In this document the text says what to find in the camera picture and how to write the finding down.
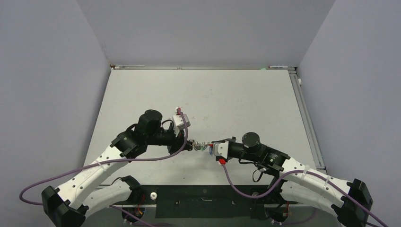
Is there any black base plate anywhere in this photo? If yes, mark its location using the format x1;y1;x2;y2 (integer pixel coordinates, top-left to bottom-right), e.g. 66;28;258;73
119;185;290;220

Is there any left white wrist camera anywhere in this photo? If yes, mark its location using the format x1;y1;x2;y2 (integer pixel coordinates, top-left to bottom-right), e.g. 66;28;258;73
172;114;191;136

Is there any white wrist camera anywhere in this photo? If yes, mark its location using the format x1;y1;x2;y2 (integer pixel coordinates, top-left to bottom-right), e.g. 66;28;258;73
212;141;229;159
172;114;191;136

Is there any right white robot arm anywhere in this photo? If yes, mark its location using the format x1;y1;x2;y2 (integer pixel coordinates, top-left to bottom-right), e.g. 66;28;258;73
209;132;373;227

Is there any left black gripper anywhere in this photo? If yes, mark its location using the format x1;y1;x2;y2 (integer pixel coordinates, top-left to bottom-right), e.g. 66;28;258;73
146;126;192;155

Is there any red handled metal key holder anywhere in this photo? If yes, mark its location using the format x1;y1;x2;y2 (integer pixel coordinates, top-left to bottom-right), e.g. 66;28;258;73
192;140;213;156

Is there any purple cable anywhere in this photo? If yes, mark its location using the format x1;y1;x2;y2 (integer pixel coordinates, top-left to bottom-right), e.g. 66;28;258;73
218;158;389;227
18;107;189;206

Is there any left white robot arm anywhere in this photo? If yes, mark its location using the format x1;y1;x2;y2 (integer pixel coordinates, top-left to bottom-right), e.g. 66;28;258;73
42;108;191;227

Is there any aluminium frame rail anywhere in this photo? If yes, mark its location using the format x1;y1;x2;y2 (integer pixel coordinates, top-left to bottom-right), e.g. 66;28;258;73
288;67;327;174

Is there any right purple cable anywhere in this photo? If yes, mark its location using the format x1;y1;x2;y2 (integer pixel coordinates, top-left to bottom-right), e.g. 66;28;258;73
218;158;389;227

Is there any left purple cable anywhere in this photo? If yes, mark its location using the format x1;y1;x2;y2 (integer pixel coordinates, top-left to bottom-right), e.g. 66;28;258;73
18;107;189;206

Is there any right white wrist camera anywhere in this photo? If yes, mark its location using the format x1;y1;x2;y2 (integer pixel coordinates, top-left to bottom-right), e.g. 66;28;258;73
212;141;229;159

